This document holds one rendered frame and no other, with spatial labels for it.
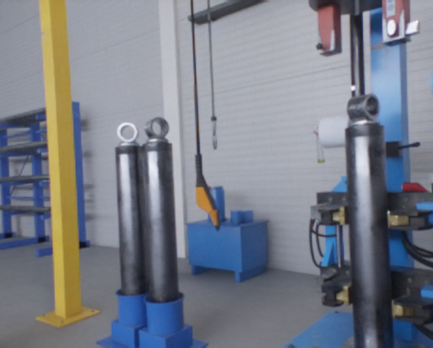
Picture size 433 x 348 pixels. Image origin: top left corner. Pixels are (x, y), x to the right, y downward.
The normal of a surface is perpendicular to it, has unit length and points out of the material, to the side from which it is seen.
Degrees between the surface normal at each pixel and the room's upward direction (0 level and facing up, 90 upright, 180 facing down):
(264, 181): 90
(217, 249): 90
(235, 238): 90
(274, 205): 90
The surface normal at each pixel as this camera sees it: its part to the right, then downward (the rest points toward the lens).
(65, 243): 0.77, -0.03
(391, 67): -0.63, 0.04
